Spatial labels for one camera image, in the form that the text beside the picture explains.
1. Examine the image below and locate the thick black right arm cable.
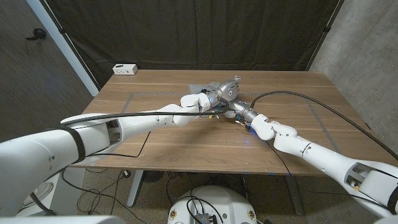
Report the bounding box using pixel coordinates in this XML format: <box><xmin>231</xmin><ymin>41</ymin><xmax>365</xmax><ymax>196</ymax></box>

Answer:
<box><xmin>250</xmin><ymin>90</ymin><xmax>398</xmax><ymax>161</ymax></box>

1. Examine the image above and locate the dark wood door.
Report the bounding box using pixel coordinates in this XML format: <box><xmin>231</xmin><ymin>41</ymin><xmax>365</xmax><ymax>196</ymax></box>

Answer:
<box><xmin>0</xmin><ymin>0</ymin><xmax>94</xmax><ymax>144</ymax></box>

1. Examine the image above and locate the grey table leg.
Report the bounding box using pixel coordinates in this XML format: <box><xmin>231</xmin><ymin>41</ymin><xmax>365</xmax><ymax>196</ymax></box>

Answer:
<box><xmin>283</xmin><ymin>174</ymin><xmax>305</xmax><ymax>216</ymax></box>

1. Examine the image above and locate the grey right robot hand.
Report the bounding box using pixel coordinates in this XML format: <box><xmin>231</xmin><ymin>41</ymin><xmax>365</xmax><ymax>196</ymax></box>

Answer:
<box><xmin>223</xmin><ymin>99</ymin><xmax>259</xmax><ymax>124</ymax></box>

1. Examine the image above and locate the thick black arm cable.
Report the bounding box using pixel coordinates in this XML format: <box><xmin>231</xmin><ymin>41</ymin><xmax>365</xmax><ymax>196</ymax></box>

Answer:
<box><xmin>250</xmin><ymin>90</ymin><xmax>398</xmax><ymax>161</ymax></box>
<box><xmin>27</xmin><ymin>99</ymin><xmax>230</xmax><ymax>216</ymax></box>

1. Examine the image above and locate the black backdrop stand pole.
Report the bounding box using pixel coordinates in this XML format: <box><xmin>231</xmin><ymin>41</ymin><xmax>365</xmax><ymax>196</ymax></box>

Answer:
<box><xmin>40</xmin><ymin>0</ymin><xmax>102</xmax><ymax>90</ymax></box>
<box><xmin>306</xmin><ymin>0</ymin><xmax>345</xmax><ymax>72</ymax></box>

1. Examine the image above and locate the white door frame strip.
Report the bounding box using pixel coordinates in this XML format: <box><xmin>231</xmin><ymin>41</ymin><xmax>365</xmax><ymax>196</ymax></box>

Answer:
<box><xmin>26</xmin><ymin>0</ymin><xmax>100</xmax><ymax>97</ymax></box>

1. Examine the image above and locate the white table leg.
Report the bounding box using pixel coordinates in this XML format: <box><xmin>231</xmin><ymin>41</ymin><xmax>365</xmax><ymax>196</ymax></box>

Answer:
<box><xmin>126</xmin><ymin>169</ymin><xmax>144</xmax><ymax>208</ymax></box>

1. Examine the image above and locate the grey white sneaker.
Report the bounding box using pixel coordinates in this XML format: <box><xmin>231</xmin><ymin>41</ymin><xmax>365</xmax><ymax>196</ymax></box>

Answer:
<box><xmin>21</xmin><ymin>182</ymin><xmax>54</xmax><ymax>209</ymax></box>

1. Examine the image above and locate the thin black left wrist wire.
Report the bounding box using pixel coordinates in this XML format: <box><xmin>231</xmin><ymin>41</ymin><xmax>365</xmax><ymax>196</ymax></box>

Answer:
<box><xmin>91</xmin><ymin>131</ymin><xmax>152</xmax><ymax>159</ymax></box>

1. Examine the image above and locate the black door handle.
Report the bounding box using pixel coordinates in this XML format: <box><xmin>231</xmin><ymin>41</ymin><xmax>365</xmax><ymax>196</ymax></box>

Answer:
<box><xmin>25</xmin><ymin>27</ymin><xmax>47</xmax><ymax>41</ymax></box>

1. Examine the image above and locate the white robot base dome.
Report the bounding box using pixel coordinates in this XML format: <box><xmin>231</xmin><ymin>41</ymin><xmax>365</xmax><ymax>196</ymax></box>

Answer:
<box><xmin>167</xmin><ymin>185</ymin><xmax>258</xmax><ymax>224</ymax></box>

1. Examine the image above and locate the black backdrop curtain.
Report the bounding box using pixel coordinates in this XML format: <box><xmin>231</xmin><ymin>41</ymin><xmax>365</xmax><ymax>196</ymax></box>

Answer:
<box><xmin>40</xmin><ymin>0</ymin><xmax>345</xmax><ymax>88</ymax></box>

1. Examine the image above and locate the black ribbed round object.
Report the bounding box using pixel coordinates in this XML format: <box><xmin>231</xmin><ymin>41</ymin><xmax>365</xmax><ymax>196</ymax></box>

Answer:
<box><xmin>142</xmin><ymin>170</ymin><xmax>165</xmax><ymax>184</ymax></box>

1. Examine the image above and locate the thin black right wrist wire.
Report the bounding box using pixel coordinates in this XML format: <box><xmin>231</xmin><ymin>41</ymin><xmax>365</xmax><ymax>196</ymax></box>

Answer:
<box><xmin>266</xmin><ymin>139</ymin><xmax>389</xmax><ymax>210</ymax></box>

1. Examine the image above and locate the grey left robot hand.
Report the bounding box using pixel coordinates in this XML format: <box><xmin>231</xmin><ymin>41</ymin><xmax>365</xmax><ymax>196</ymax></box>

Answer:
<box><xmin>205</xmin><ymin>74</ymin><xmax>242</xmax><ymax>108</ymax></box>

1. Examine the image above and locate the white power strip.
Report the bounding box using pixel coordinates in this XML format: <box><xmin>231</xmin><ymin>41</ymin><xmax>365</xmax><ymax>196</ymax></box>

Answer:
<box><xmin>112</xmin><ymin>63</ymin><xmax>138</xmax><ymax>76</ymax></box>

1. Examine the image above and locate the thin black wrist wire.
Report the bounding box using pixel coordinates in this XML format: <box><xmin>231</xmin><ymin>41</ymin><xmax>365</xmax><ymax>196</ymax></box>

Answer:
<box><xmin>266</xmin><ymin>139</ymin><xmax>389</xmax><ymax>210</ymax></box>
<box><xmin>91</xmin><ymin>131</ymin><xmax>152</xmax><ymax>159</ymax></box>

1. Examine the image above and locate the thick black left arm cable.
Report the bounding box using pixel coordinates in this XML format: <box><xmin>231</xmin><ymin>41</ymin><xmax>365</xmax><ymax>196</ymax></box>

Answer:
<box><xmin>27</xmin><ymin>99</ymin><xmax>230</xmax><ymax>216</ymax></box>

